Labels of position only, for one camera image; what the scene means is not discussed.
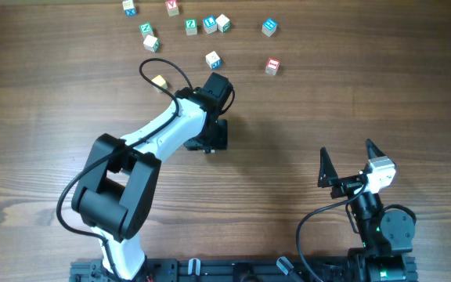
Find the red top block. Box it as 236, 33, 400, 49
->
265, 58, 280, 75

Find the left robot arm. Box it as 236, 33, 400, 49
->
71, 73, 234, 281

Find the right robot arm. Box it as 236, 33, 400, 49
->
318, 139, 418, 282

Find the block with red V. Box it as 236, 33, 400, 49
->
165, 0, 179, 16

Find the green z block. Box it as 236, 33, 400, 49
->
185, 19, 197, 35
139, 22, 154, 38

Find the white block green N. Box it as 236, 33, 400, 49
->
216, 14, 231, 33

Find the camera cable black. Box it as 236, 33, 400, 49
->
56, 58, 193, 282
295, 185, 365, 281

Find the left camera cable black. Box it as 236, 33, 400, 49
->
56, 58, 193, 282

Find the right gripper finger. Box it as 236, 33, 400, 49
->
366, 139, 385, 159
317, 147, 339, 187

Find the left green Z block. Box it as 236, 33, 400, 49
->
139, 22, 154, 38

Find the blue L block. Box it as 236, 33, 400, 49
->
203, 16, 218, 34

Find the white block blue D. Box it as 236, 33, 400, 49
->
205, 51, 222, 69

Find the middle green Z block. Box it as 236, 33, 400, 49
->
185, 19, 197, 35

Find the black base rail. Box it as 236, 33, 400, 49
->
69, 256, 419, 282

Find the right camera cable black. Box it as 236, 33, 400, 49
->
295, 185, 365, 281

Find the yellow S block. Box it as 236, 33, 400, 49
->
151, 75, 168, 93

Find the blue top block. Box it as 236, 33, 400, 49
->
262, 18, 277, 37

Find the white block green side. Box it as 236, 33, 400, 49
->
143, 34, 160, 52

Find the block with blue X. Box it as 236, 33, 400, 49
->
122, 0, 137, 17

